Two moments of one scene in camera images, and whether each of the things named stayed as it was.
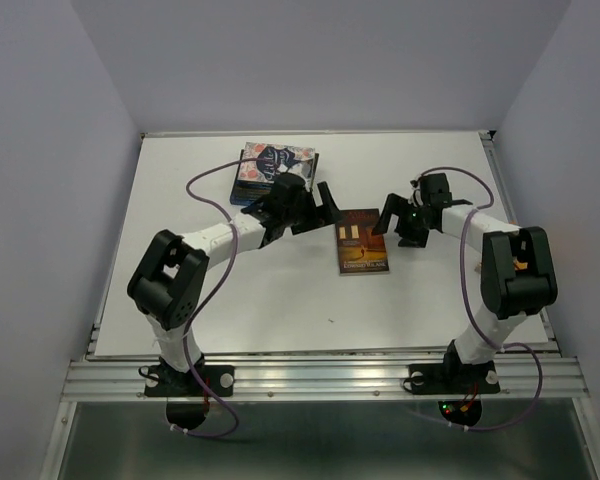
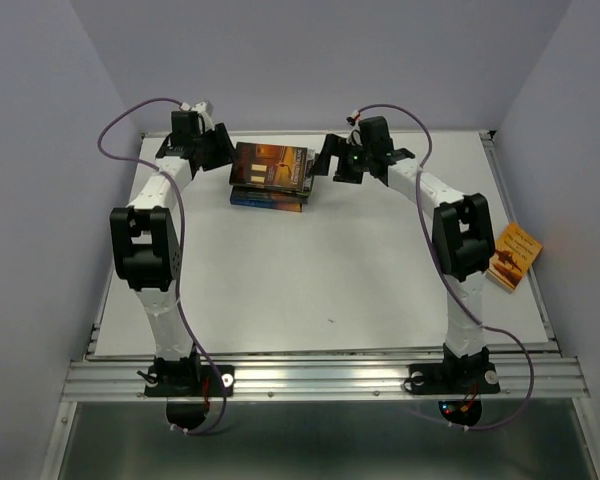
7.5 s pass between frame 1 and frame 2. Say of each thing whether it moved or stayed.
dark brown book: moved
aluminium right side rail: stayed
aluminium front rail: stayed
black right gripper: moved
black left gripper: moved
